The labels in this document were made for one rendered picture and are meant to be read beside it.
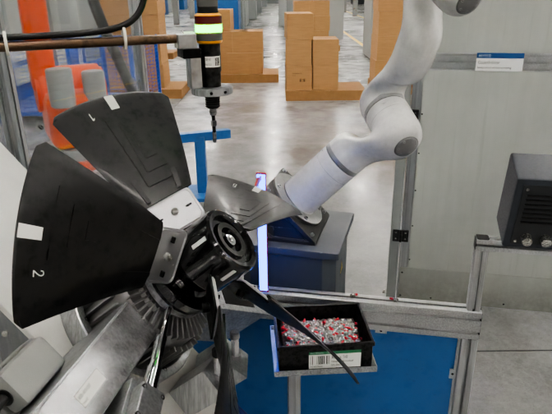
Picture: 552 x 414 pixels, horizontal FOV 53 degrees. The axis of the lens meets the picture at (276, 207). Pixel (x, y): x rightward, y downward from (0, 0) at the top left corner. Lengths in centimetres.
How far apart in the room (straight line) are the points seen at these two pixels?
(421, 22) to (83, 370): 102
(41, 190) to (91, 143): 30
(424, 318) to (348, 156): 46
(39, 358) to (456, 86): 227
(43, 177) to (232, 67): 952
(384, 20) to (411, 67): 756
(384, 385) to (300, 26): 718
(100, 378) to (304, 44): 779
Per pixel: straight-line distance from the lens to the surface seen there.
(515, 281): 312
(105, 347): 86
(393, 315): 147
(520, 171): 130
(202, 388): 104
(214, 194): 119
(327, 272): 158
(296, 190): 158
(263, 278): 146
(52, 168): 75
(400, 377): 160
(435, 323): 148
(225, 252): 88
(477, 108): 277
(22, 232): 72
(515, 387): 270
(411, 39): 137
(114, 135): 102
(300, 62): 846
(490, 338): 296
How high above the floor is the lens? 161
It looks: 22 degrees down
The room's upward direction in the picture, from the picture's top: 1 degrees counter-clockwise
